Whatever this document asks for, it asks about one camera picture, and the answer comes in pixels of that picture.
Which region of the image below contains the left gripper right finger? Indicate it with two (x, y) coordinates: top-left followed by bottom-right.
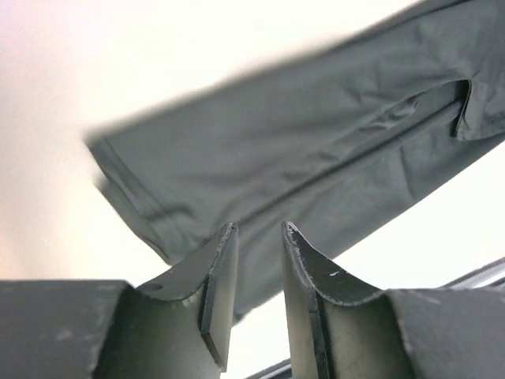
(282, 222), (381, 378)

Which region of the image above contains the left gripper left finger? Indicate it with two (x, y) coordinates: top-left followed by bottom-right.
(137, 223), (238, 372)

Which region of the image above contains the black t-shirt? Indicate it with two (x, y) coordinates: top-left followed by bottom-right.
(88, 1), (504, 320)

